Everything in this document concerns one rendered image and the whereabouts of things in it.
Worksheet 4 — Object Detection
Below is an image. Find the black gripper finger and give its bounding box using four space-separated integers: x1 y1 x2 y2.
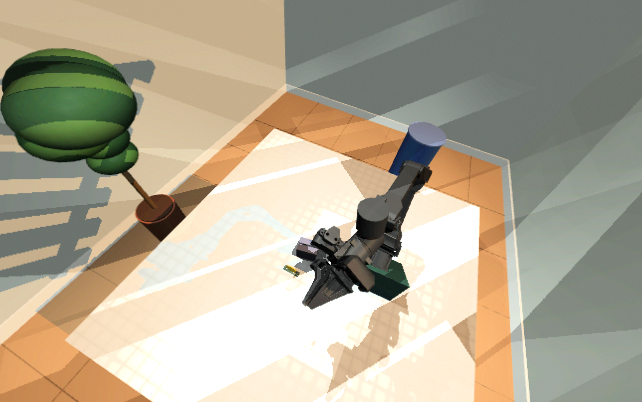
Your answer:
307 266 354 310
302 266 326 307

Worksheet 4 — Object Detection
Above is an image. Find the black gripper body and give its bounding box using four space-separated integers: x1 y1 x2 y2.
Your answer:
310 237 375 293

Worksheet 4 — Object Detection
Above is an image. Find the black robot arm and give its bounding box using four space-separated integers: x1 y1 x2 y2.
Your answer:
310 160 432 272

